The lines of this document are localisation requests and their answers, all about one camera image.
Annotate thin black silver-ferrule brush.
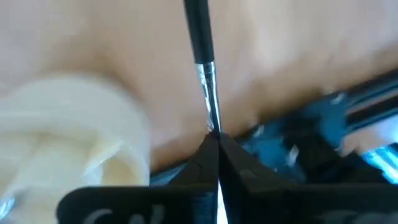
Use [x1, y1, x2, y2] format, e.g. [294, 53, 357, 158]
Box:
[182, 0, 223, 135]

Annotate cream round divided container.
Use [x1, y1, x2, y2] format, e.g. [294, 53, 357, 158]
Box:
[0, 73, 154, 224]

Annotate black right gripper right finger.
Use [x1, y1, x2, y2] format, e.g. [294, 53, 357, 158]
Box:
[218, 133, 398, 224]

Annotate black aluminium table frame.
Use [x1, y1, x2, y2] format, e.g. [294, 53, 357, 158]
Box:
[149, 68, 398, 187]

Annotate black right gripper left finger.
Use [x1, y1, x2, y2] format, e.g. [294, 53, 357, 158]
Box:
[55, 133, 220, 224]

